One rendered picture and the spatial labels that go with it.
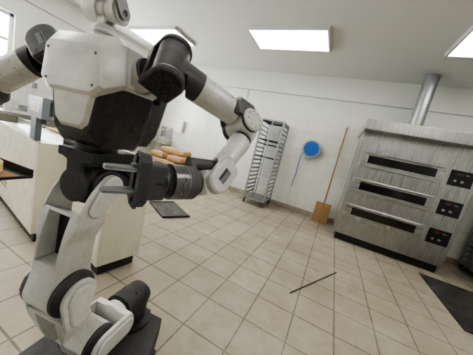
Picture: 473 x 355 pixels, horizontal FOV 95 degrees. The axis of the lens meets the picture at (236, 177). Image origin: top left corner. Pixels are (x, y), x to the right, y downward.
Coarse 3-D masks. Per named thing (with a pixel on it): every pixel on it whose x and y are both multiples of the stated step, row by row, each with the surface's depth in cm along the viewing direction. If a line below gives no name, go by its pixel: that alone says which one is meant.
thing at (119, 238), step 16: (80, 208) 169; (112, 208) 154; (128, 208) 165; (144, 208) 177; (112, 224) 157; (128, 224) 168; (96, 240) 155; (112, 240) 161; (128, 240) 173; (96, 256) 155; (112, 256) 165; (128, 256) 177; (96, 272) 161
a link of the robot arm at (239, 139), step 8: (240, 120) 70; (224, 128) 76; (232, 128) 73; (240, 128) 71; (232, 136) 70; (240, 136) 69; (248, 136) 71; (232, 144) 67; (240, 144) 68; (248, 144) 71; (224, 152) 65; (232, 152) 65; (240, 152) 68
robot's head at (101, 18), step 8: (88, 0) 59; (96, 0) 59; (104, 0) 60; (112, 0) 58; (88, 8) 60; (96, 8) 60; (104, 8) 59; (88, 16) 61; (96, 16) 61; (104, 16) 60; (112, 16) 59; (96, 24) 60; (104, 24) 60; (112, 24) 63; (112, 32) 62
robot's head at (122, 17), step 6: (114, 0) 58; (120, 0) 58; (126, 0) 59; (114, 6) 58; (120, 6) 58; (126, 6) 60; (114, 12) 59; (120, 12) 59; (126, 12) 61; (114, 18) 59; (120, 18) 60; (126, 18) 61; (120, 24) 61; (126, 24) 63
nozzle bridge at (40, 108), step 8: (32, 96) 172; (32, 104) 172; (40, 104) 163; (48, 104) 163; (32, 112) 172; (40, 112) 163; (48, 112) 165; (32, 120) 172; (40, 120) 170; (32, 128) 172; (40, 128) 171; (32, 136) 172; (40, 136) 173
